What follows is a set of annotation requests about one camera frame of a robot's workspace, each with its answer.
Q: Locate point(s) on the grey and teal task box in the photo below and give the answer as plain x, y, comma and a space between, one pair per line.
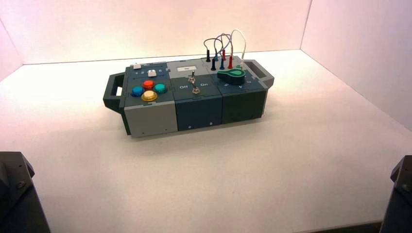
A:
196, 106

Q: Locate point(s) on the green rotary knob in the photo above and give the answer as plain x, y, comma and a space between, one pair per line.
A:
232, 76

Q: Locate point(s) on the small grey display window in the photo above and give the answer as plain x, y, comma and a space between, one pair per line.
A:
186, 68

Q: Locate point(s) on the green dome push button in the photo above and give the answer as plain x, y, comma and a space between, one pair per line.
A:
160, 88

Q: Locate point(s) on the yellow dome push button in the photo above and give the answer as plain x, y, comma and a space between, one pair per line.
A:
149, 96

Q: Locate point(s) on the red dome push button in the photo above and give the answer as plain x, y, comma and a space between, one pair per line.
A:
148, 85

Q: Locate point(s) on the white square key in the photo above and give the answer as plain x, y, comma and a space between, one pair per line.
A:
137, 66
152, 73

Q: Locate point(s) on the blue dome push button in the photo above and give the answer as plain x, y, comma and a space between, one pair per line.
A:
137, 91

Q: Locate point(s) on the metal toggle switch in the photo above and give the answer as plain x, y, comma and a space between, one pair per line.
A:
192, 78
195, 90

